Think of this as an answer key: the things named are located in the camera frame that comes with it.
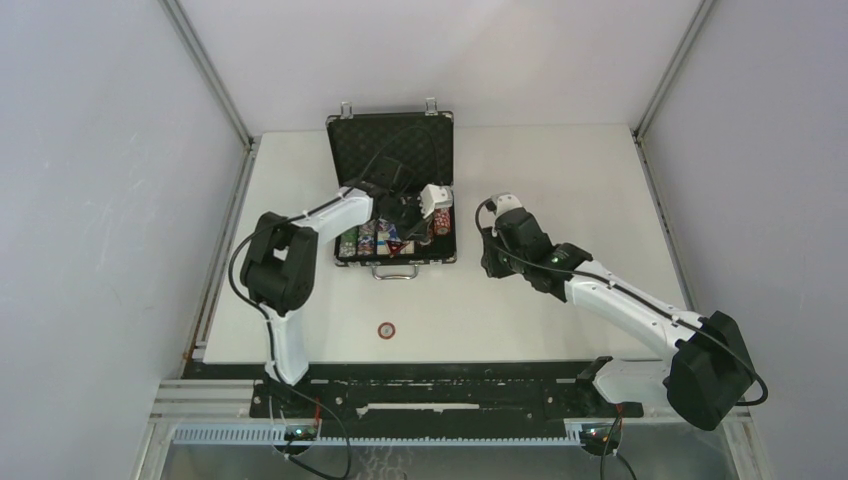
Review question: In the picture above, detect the red white chip stack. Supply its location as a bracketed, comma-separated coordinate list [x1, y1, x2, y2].
[433, 208, 452, 236]

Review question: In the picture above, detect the mixed chip stack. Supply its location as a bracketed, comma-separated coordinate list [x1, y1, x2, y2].
[357, 220, 377, 256]
[338, 227, 359, 258]

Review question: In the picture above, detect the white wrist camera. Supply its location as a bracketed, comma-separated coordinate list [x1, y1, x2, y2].
[419, 184, 454, 218]
[487, 192, 523, 217]

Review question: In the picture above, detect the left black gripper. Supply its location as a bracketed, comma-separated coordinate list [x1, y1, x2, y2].
[380, 192, 436, 245]

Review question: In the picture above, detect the left mixed chip stack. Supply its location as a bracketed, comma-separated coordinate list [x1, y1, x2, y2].
[338, 227, 359, 258]

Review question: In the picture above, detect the white cable duct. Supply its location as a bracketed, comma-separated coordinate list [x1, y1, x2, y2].
[171, 424, 581, 447]

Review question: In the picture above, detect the black aluminium poker case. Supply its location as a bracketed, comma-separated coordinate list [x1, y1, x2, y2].
[326, 97, 458, 270]

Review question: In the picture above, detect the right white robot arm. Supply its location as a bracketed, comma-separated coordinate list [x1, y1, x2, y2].
[475, 195, 768, 431]

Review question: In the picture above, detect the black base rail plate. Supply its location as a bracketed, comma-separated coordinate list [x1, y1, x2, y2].
[248, 358, 647, 440]

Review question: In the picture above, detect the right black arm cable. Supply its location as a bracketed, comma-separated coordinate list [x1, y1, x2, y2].
[474, 198, 770, 407]

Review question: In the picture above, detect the right controller board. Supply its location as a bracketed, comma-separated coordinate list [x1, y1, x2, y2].
[580, 425, 621, 444]

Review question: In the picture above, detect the red triangular all-in button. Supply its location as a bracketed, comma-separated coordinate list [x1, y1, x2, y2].
[385, 240, 409, 257]

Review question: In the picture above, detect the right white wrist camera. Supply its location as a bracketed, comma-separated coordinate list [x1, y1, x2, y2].
[487, 192, 523, 217]

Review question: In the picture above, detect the left controller board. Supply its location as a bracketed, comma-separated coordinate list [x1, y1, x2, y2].
[284, 427, 318, 443]

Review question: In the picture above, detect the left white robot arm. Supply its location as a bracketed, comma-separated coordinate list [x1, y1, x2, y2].
[227, 172, 453, 417]

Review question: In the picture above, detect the controller board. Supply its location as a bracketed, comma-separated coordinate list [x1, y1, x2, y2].
[284, 427, 318, 443]
[580, 425, 621, 444]

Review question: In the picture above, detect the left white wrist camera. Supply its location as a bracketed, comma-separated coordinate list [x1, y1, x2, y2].
[419, 184, 454, 218]

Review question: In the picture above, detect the red poker chip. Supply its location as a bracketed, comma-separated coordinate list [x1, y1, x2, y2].
[377, 322, 396, 340]

